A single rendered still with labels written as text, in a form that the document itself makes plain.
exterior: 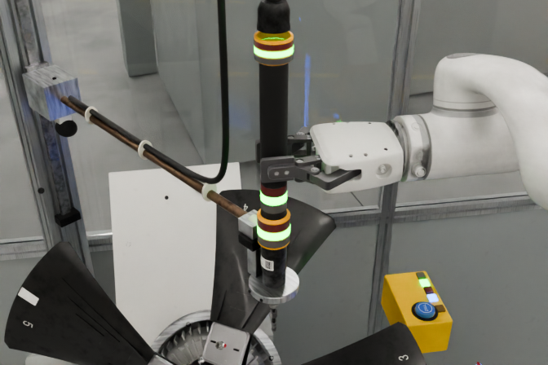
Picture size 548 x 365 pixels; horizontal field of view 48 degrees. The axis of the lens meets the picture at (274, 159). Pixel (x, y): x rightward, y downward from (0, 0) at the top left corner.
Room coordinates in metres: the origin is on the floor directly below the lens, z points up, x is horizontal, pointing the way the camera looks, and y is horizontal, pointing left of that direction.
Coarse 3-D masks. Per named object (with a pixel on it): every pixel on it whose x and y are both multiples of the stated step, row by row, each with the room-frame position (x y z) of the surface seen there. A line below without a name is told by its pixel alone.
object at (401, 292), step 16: (416, 272) 1.07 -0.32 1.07; (384, 288) 1.05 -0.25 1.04; (400, 288) 1.02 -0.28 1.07; (416, 288) 1.02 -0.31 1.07; (432, 288) 1.02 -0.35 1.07; (384, 304) 1.04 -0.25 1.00; (400, 304) 0.97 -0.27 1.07; (416, 304) 0.97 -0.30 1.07; (432, 304) 0.97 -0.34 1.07; (400, 320) 0.94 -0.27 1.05; (416, 320) 0.92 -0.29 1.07; (432, 320) 0.92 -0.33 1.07; (448, 320) 0.92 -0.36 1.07; (416, 336) 0.91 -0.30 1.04; (432, 336) 0.92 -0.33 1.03; (448, 336) 0.92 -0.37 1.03
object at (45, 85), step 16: (32, 64) 1.13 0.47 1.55; (48, 64) 1.14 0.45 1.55; (32, 80) 1.07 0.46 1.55; (48, 80) 1.07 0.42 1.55; (64, 80) 1.07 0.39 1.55; (32, 96) 1.08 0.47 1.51; (48, 96) 1.04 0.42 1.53; (80, 96) 1.08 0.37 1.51; (48, 112) 1.04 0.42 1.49; (64, 112) 1.06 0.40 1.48
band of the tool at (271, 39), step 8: (256, 32) 0.66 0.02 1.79; (288, 32) 0.66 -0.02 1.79; (256, 40) 0.64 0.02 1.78; (264, 40) 0.63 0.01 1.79; (272, 40) 0.67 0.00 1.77; (280, 40) 0.67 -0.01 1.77; (288, 40) 0.63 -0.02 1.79; (288, 56) 0.63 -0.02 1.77; (264, 64) 0.63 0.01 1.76; (280, 64) 0.63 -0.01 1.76
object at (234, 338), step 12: (216, 324) 0.73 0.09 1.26; (216, 336) 0.71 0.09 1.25; (228, 336) 0.70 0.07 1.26; (240, 336) 0.69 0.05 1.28; (228, 348) 0.68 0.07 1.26; (240, 348) 0.67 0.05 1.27; (204, 360) 0.69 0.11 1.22; (216, 360) 0.68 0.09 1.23; (228, 360) 0.67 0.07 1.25; (240, 360) 0.66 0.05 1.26
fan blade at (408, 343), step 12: (396, 324) 0.77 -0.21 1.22; (372, 336) 0.75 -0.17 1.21; (384, 336) 0.75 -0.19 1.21; (396, 336) 0.75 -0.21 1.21; (408, 336) 0.75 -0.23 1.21; (348, 348) 0.74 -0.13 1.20; (360, 348) 0.73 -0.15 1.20; (372, 348) 0.73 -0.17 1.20; (384, 348) 0.73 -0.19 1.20; (396, 348) 0.73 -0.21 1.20; (408, 348) 0.73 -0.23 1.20; (312, 360) 0.72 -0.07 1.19; (324, 360) 0.71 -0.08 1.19; (336, 360) 0.71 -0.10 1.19; (348, 360) 0.71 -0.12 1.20; (360, 360) 0.71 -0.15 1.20; (372, 360) 0.71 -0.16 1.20; (384, 360) 0.71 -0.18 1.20; (420, 360) 0.71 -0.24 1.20
